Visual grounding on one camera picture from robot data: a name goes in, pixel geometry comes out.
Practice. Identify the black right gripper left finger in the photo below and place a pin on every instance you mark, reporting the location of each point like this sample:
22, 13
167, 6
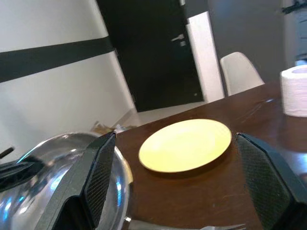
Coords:
91, 177

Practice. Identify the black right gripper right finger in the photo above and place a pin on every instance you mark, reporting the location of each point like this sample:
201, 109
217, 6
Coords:
268, 177

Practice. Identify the shiny steel kettle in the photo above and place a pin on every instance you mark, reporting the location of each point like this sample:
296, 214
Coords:
55, 163

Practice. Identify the silver metal fork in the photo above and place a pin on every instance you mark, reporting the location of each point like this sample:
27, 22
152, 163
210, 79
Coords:
216, 227

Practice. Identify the white paper towel roll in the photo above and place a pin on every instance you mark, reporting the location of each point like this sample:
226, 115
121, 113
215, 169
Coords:
295, 93

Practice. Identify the yellow round plate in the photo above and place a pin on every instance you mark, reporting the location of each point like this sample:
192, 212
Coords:
184, 143

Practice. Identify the white plastic chair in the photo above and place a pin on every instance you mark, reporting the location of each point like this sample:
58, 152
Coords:
239, 74

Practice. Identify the black door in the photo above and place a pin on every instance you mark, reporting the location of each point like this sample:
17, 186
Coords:
151, 60

